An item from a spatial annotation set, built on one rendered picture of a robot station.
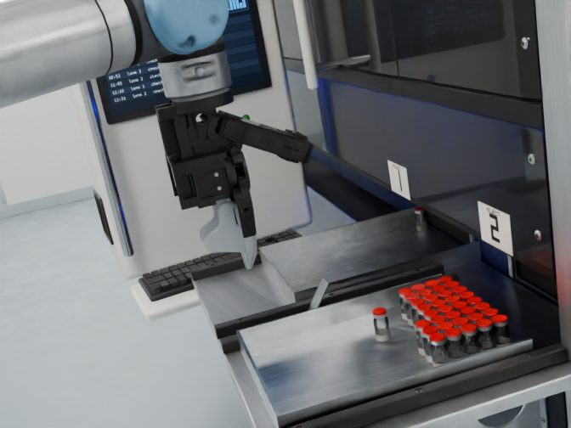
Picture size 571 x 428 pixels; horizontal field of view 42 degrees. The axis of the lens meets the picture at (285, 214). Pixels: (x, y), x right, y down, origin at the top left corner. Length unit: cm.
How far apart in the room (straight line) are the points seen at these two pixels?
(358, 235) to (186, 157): 74
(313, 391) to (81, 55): 58
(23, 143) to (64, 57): 578
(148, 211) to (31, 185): 469
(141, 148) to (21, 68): 116
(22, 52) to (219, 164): 31
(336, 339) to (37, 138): 537
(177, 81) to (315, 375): 46
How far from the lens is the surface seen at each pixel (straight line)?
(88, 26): 59
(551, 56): 88
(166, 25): 60
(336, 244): 150
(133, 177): 173
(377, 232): 152
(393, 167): 138
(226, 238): 85
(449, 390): 95
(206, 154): 82
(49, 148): 635
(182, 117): 82
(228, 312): 129
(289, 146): 84
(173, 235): 178
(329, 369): 105
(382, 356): 106
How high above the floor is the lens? 139
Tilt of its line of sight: 17 degrees down
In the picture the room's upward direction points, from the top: 11 degrees counter-clockwise
